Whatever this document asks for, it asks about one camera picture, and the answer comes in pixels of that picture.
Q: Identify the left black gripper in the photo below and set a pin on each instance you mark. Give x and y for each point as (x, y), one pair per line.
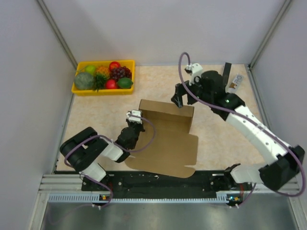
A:
(141, 125)

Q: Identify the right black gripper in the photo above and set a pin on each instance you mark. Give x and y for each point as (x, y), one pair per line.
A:
(179, 89)

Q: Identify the brown cardboard box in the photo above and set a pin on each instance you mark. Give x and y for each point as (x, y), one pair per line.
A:
(172, 148)

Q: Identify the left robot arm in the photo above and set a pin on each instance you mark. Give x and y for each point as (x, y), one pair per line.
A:
(82, 150)

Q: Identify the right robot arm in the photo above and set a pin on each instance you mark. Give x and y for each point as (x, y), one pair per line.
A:
(282, 161)

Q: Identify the white silver carton box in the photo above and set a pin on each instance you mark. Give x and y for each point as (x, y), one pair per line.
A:
(235, 84)

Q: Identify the black carton box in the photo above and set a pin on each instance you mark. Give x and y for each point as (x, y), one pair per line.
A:
(226, 72)

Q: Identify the green lemon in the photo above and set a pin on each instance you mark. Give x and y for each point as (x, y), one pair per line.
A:
(125, 83)

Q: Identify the red apple front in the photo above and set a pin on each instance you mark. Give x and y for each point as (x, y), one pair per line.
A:
(111, 84)

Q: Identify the red apple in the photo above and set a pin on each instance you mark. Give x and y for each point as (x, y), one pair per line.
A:
(114, 65)
(111, 84)

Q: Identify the purple grapes bunch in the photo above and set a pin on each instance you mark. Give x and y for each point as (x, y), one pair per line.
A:
(120, 72)

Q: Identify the orange pineapple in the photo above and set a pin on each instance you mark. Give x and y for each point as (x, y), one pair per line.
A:
(102, 70)

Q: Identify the red apple back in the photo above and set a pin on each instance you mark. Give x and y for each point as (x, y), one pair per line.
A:
(114, 65)

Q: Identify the green melon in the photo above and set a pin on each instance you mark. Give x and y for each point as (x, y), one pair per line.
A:
(84, 81)

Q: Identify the green apple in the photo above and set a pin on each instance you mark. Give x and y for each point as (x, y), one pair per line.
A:
(90, 69)

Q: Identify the yellow plastic tray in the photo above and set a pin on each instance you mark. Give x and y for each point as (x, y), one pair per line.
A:
(128, 63)

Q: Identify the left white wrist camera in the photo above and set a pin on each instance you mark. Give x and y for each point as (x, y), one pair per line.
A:
(134, 116)

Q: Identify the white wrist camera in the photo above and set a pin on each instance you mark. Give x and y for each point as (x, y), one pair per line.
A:
(194, 70)
(134, 116)

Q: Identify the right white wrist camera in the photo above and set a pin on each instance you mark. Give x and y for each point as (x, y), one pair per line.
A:
(194, 70)

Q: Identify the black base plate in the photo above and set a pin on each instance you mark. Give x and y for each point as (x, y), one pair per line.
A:
(138, 184)

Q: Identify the aluminium frame rail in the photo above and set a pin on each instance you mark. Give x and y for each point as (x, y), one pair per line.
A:
(67, 201)

